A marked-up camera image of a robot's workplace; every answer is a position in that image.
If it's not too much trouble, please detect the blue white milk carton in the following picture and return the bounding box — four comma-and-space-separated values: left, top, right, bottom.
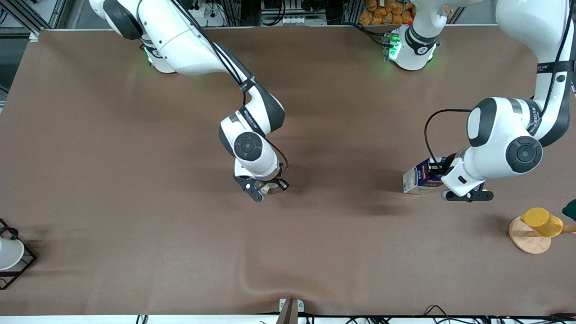
403, 157, 446, 195

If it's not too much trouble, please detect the yellow cup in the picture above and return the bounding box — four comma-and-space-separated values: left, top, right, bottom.
521, 207, 564, 238

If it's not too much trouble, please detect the brown table cloth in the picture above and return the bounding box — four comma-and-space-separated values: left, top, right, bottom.
0, 25, 576, 315

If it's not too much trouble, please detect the wooden mug stand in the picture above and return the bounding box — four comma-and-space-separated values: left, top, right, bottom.
508, 215, 576, 255

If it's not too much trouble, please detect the large white power strip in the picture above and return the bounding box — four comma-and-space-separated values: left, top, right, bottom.
189, 0, 225, 27

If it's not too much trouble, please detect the slim white power strip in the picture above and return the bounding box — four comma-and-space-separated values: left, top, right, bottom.
279, 16, 327, 26

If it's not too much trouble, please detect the orange snack bag pile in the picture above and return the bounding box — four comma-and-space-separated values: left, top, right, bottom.
359, 0, 417, 25

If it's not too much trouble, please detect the white bowl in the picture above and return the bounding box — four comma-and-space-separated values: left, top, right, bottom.
0, 237, 25, 270

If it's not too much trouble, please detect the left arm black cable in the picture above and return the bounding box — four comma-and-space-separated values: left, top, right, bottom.
423, 0, 576, 160

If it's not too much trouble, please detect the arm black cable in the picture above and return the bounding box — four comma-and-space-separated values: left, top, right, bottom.
423, 0, 576, 160
169, 0, 288, 177

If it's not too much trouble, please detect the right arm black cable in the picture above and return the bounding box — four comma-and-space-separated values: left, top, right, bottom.
169, 0, 288, 177

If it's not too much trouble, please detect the metal table clamp bracket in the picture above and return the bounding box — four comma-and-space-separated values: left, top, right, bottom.
275, 298, 305, 324

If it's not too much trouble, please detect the black base power cable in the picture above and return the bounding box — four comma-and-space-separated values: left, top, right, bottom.
349, 22, 387, 48

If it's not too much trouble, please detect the black wire rack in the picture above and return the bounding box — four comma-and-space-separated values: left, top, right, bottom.
0, 218, 37, 291

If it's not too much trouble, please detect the aluminium frame rail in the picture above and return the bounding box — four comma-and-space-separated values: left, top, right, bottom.
0, 0, 68, 40

